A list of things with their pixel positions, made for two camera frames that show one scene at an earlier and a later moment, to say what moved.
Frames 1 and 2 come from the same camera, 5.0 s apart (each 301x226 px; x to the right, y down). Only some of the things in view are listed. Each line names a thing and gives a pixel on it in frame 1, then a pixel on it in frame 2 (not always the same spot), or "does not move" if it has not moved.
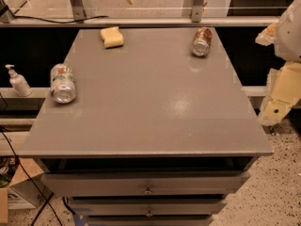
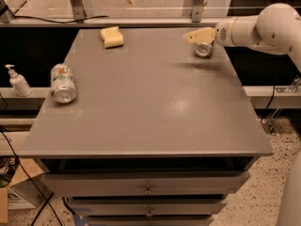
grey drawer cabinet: [155, 136] does not move
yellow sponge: [112, 37] does not move
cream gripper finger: [283, 92] to [222, 34]
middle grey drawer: [148, 206] does not move
